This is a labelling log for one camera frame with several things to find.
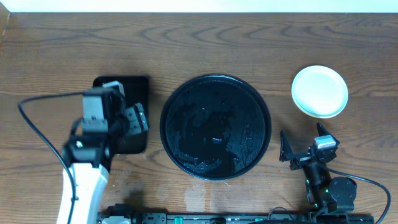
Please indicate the black rectangular tray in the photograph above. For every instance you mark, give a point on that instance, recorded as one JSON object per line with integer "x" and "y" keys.
{"x": 136, "y": 90}

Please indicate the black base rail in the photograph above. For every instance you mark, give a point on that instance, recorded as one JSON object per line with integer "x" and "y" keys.
{"x": 121, "y": 213}

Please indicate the yellow plate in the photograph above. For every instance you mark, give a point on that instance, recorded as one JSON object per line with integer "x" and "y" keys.
{"x": 321, "y": 115}

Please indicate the round black tray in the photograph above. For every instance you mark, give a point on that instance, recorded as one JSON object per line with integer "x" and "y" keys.
{"x": 215, "y": 127}

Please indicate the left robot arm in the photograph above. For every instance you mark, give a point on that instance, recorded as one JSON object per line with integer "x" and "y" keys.
{"x": 94, "y": 141}

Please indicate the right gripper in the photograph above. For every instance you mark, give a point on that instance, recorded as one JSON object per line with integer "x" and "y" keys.
{"x": 286, "y": 150}

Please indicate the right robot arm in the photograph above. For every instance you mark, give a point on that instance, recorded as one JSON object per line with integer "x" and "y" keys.
{"x": 332, "y": 195}

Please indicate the light blue plate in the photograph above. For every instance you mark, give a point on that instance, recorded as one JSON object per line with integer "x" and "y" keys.
{"x": 319, "y": 89}

